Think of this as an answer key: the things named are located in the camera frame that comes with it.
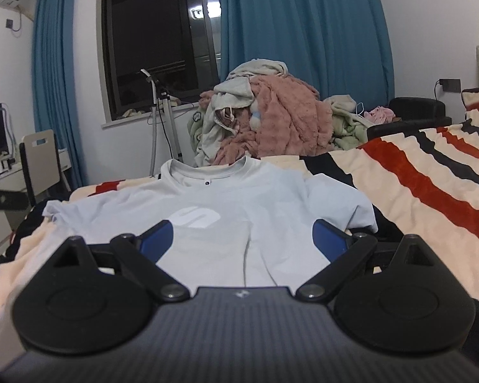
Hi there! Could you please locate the narrow blue curtain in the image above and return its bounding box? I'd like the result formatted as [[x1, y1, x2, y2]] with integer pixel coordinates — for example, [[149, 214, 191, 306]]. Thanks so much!
[[32, 0, 89, 190]]

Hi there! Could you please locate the garment steamer stand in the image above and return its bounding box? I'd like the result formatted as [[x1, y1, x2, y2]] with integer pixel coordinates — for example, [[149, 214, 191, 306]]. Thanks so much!
[[140, 69, 184, 178]]

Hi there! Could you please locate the pink fluffy blanket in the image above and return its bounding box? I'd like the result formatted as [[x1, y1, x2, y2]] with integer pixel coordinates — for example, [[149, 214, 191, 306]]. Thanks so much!
[[200, 76, 334, 166]]

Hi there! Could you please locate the white chair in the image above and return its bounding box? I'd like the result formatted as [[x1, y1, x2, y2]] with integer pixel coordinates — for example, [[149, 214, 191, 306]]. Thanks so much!
[[19, 130, 70, 208]]

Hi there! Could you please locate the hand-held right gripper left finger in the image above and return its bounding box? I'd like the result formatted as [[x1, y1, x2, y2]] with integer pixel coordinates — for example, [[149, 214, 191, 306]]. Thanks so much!
[[50, 219, 190, 303]]

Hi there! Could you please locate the grey white garment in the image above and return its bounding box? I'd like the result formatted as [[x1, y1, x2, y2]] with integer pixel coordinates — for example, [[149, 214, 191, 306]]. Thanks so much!
[[194, 59, 290, 168]]

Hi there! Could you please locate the black wall socket charger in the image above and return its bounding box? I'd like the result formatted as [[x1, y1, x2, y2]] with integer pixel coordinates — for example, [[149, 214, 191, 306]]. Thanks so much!
[[435, 79, 461, 98]]

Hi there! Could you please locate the wide blue curtain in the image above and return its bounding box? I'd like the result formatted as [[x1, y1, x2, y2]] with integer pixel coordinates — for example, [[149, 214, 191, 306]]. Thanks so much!
[[216, 0, 396, 102]]

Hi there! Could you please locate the red black cream striped blanket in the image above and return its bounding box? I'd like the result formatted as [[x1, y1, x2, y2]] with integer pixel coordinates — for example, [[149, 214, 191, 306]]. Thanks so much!
[[0, 125, 479, 372]]

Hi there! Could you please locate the black armchair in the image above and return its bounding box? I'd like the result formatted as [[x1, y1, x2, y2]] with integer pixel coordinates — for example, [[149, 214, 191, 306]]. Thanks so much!
[[367, 96, 452, 141]]

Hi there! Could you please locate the row of cosmetic bottles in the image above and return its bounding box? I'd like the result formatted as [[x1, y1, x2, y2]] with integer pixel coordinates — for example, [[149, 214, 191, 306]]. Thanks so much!
[[0, 148, 19, 177]]

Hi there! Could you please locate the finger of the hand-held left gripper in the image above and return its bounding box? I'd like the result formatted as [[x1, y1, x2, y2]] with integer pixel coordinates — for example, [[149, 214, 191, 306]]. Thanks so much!
[[0, 184, 29, 214]]

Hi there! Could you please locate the dark window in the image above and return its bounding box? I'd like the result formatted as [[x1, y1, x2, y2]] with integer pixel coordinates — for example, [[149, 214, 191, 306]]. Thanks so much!
[[97, 0, 224, 122]]

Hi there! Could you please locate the light blue t-shirt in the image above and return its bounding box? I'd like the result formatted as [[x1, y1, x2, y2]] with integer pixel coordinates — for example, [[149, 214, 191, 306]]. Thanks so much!
[[42, 156, 380, 288]]

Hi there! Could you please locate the pink cloth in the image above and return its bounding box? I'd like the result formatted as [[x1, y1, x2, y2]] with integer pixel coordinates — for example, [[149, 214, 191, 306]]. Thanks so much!
[[363, 106, 396, 125]]

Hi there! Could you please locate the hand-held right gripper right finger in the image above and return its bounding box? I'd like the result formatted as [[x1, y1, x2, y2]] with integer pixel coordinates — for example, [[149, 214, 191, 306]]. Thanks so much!
[[295, 219, 437, 303]]

